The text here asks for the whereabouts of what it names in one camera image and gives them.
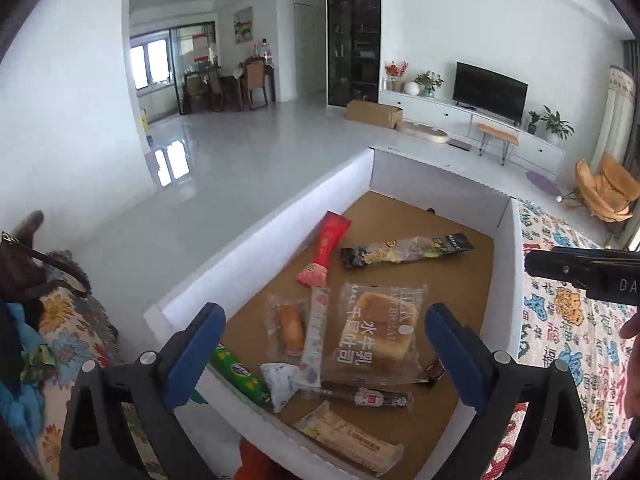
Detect black display cabinet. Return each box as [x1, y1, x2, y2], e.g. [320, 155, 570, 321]
[326, 0, 383, 108]

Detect wooden dining table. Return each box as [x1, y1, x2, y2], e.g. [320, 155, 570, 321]
[219, 62, 277, 107]

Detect dark sausage stick packet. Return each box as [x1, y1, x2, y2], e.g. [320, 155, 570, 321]
[302, 385, 413, 411]

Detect wooden dining chair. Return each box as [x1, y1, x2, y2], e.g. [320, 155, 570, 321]
[242, 57, 268, 111]
[205, 65, 230, 112]

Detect white television cabinet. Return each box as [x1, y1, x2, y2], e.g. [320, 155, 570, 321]
[378, 90, 566, 176]

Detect small clear cake packet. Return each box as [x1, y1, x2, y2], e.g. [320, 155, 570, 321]
[265, 294, 308, 358]

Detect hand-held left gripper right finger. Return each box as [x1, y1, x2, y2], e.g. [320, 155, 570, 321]
[425, 302, 592, 480]

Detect dark chocolate bar packet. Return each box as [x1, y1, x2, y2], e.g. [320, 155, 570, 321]
[417, 360, 447, 390]

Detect green snack packet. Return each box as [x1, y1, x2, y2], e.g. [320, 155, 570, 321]
[210, 344, 271, 406]

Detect white triangular snack packet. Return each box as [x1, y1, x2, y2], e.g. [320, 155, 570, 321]
[259, 361, 306, 413]

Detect white board panel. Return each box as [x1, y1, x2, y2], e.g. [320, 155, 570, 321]
[144, 147, 526, 480]

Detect red snack packet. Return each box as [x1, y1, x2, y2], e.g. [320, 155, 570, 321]
[296, 211, 352, 288]

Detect printed woven blanket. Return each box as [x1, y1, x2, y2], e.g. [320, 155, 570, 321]
[492, 197, 640, 480]

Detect long clear gummy packet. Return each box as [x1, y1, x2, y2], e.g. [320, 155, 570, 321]
[341, 232, 474, 268]

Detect beige wafer packet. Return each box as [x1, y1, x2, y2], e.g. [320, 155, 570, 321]
[293, 401, 405, 477]

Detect window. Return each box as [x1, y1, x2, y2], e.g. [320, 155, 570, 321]
[131, 37, 171, 91]

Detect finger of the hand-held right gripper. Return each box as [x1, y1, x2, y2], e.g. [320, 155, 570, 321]
[525, 246, 591, 292]

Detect red object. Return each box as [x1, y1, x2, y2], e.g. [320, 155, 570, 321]
[239, 437, 301, 480]

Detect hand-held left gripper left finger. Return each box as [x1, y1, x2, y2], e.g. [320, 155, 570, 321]
[59, 302, 227, 480]

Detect blue cloth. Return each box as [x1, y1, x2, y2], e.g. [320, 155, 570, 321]
[0, 305, 47, 443]

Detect white patterned curtain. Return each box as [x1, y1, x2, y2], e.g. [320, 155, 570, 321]
[590, 65, 638, 171]

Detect orange lounge chair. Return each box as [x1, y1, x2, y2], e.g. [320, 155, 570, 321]
[574, 152, 636, 223]

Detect wooden stool with metal legs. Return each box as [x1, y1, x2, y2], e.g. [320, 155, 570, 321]
[476, 123, 519, 165]

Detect green plant in vase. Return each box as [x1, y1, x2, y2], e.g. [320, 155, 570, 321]
[414, 71, 444, 98]

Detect dark brown bag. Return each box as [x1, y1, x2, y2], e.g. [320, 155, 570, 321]
[0, 210, 92, 321]

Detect red flowers in vase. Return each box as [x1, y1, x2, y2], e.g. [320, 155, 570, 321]
[384, 60, 409, 92]

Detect white red stick packet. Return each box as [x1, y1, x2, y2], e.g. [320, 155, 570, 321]
[300, 286, 332, 388]

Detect framed wall picture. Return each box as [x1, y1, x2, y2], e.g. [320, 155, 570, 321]
[233, 7, 254, 43]

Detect clear bread packet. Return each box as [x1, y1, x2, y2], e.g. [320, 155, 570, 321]
[320, 282, 428, 386]

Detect black television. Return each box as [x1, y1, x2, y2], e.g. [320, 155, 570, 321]
[452, 61, 529, 123]

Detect floral blanket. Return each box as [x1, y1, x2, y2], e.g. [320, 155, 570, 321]
[35, 280, 168, 480]

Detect large potted plant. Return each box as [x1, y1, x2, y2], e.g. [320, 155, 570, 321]
[541, 105, 575, 145]

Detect brown cardboard box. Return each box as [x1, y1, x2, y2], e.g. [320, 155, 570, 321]
[345, 100, 403, 129]

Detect green cloth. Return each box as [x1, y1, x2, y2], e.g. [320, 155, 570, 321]
[25, 344, 57, 382]

